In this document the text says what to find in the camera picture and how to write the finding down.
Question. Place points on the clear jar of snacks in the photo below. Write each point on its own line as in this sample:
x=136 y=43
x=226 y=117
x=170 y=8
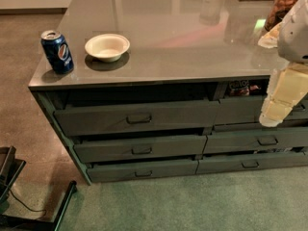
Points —
x=277 y=12

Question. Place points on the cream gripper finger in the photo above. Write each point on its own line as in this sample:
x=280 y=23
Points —
x=287 y=87

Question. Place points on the white paper bowl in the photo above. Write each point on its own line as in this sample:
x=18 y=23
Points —
x=107 y=48

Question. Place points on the blue Pepsi can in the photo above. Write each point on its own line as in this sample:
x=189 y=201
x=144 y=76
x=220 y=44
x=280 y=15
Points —
x=57 y=51

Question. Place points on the grey drawer cabinet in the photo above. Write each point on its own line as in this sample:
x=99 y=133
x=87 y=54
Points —
x=180 y=50

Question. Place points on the snack bag in drawer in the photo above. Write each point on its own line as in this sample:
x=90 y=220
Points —
x=243 y=88

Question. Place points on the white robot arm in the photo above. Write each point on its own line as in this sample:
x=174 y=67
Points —
x=292 y=40

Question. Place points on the grey drawer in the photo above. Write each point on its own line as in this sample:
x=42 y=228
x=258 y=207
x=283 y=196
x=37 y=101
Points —
x=253 y=140
x=131 y=149
x=218 y=164
x=143 y=170
x=97 y=120
x=247 y=109

